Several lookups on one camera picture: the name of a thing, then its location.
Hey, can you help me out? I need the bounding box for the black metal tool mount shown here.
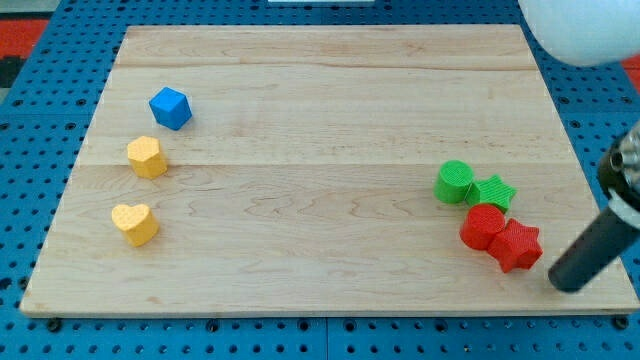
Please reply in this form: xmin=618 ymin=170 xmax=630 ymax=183
xmin=597 ymin=122 xmax=639 ymax=229

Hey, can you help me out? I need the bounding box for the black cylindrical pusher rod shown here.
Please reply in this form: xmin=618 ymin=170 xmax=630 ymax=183
xmin=548 ymin=205 xmax=639 ymax=293

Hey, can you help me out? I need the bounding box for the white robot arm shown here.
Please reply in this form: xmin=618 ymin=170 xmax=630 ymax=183
xmin=519 ymin=0 xmax=639 ymax=293

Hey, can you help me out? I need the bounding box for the red star block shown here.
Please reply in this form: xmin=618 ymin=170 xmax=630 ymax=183
xmin=487 ymin=218 xmax=543 ymax=273

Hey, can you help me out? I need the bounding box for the green star block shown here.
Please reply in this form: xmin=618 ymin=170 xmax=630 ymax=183
xmin=465 ymin=174 xmax=517 ymax=214

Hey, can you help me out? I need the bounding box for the red cylinder block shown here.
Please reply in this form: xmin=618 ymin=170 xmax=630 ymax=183
xmin=459 ymin=203 xmax=506 ymax=250

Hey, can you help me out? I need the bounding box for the green cylinder block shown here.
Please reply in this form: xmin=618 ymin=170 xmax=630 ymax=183
xmin=433 ymin=160 xmax=474 ymax=204

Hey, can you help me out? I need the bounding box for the light wooden board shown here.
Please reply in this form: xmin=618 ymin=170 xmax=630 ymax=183
xmin=20 ymin=25 xmax=639 ymax=319

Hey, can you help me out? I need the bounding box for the blue cube block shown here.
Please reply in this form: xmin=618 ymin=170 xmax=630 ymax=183
xmin=149 ymin=87 xmax=192 ymax=131

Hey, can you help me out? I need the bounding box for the yellow heart block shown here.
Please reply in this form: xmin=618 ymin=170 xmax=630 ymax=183
xmin=111 ymin=204 xmax=160 ymax=247

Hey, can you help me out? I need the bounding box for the yellow hexagon block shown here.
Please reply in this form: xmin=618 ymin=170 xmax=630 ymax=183
xmin=127 ymin=136 xmax=168 ymax=179

